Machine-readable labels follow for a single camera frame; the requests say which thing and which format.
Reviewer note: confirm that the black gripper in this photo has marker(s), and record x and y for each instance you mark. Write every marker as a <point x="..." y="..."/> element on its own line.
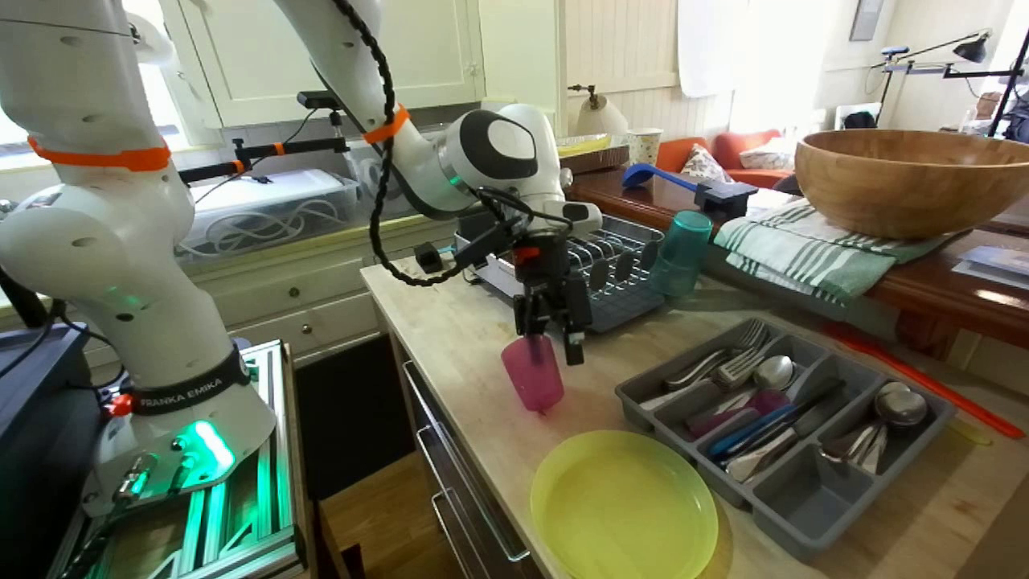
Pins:
<point x="550" y="274"/>

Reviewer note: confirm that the translucent teal cup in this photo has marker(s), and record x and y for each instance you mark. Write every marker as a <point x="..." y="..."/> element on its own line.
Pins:
<point x="684" y="253"/>

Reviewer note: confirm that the white table lamp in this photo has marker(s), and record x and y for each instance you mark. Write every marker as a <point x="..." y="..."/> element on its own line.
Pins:
<point x="599" y="113"/>

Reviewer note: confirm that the metal robot base stand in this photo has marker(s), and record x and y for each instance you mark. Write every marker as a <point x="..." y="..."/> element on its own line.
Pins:
<point x="246" y="503"/>

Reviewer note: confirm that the wooden bowl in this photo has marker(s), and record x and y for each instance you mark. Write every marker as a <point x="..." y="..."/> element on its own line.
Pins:
<point x="912" y="182"/>

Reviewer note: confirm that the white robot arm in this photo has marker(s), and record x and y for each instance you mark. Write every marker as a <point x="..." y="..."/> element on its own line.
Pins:
<point x="97" y="246"/>

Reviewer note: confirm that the purple plastic cup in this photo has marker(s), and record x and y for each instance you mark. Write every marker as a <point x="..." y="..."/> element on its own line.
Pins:
<point x="533" y="374"/>

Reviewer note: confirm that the yellow-green plastic plate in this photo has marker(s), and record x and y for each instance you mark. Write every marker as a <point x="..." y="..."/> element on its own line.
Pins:
<point x="623" y="509"/>

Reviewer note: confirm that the black mounting rail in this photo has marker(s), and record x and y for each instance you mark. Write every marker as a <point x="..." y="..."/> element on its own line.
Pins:
<point x="267" y="149"/>

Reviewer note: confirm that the clear storage bin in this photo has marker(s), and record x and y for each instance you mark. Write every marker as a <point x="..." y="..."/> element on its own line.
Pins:
<point x="267" y="209"/>

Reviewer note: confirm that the patterned paper cup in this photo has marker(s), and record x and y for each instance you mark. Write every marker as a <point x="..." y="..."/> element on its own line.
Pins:
<point x="643" y="146"/>

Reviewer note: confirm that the white drawer cabinet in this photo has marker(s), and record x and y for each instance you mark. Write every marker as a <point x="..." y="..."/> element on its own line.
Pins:
<point x="289" y="301"/>

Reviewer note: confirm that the grey plastic cutlery tray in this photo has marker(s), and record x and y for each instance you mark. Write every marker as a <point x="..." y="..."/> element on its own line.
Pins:
<point x="793" y="503"/>

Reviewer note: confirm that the green striped towel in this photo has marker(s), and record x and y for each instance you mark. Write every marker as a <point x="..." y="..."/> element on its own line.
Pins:
<point x="806" y="253"/>

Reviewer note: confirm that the dark wooden side table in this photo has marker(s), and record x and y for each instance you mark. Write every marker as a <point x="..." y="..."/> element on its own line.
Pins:
<point x="932" y="291"/>

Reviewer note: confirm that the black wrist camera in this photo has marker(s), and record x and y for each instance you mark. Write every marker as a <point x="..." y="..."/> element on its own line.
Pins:
<point x="460" y="250"/>

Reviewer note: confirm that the black brush holder block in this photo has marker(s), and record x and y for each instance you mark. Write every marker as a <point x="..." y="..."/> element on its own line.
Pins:
<point x="727" y="197"/>

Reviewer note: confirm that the large silver serving spoon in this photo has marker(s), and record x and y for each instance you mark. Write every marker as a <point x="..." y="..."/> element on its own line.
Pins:
<point x="897" y="402"/>

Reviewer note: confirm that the orange sofa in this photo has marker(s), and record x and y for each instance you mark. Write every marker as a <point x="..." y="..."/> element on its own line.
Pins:
<point x="742" y="149"/>

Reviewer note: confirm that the red tape strip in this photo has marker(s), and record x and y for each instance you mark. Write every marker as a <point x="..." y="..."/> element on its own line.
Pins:
<point x="932" y="381"/>

